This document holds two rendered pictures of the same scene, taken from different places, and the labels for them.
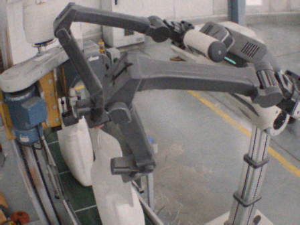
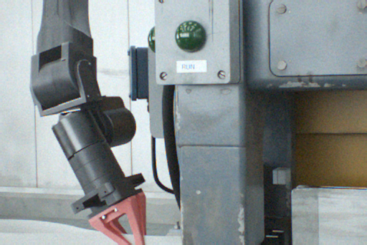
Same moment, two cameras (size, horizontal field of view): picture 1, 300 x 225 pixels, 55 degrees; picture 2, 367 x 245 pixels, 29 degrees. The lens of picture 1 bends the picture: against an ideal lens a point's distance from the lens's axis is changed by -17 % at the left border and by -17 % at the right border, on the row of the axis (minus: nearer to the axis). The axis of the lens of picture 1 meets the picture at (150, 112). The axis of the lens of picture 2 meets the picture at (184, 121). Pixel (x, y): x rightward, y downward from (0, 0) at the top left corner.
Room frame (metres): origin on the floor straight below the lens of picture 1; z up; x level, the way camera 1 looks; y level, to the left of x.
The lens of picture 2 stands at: (2.06, -0.32, 1.24)
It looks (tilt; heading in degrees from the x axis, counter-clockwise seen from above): 3 degrees down; 137
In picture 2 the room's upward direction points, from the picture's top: 1 degrees counter-clockwise
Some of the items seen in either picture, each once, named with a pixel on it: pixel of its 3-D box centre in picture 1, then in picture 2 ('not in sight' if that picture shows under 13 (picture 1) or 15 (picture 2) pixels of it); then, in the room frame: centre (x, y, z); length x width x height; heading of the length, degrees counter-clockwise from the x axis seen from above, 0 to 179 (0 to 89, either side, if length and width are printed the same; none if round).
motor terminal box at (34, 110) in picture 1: (34, 113); (150, 80); (1.13, 0.47, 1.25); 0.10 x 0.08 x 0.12; 141
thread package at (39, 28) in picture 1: (42, 21); not in sight; (1.26, 0.43, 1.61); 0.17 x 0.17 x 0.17
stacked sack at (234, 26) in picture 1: (234, 30); not in sight; (4.60, -1.32, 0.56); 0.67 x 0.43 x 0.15; 26
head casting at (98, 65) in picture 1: (80, 71); (340, 105); (1.60, 0.35, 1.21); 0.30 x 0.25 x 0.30; 26
